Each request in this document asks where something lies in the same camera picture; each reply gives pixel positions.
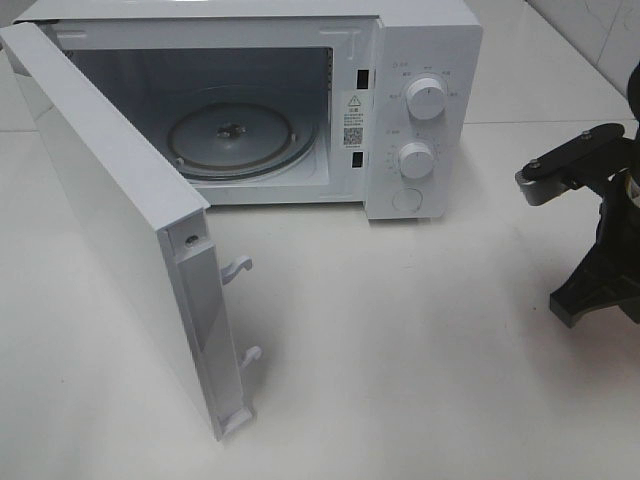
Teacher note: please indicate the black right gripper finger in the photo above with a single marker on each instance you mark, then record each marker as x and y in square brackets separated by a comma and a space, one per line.
[606, 277]

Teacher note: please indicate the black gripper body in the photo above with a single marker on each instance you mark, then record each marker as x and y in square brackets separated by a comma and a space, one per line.
[618, 227]

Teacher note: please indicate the round white door button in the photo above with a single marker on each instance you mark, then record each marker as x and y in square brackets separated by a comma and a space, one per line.
[407, 200]

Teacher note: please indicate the white microwave door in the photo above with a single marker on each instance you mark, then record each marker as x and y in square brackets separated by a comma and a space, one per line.
[146, 223]

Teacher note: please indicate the white lower timer knob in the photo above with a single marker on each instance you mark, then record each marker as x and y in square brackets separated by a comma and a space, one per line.
[416, 160]

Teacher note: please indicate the white upper power knob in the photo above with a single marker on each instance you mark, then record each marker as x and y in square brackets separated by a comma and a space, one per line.
[426, 97]

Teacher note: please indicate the white microwave oven body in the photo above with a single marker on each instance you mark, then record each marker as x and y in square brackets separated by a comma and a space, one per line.
[151, 58]

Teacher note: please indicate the glass microwave turntable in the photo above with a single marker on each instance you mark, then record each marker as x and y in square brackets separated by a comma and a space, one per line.
[236, 132]

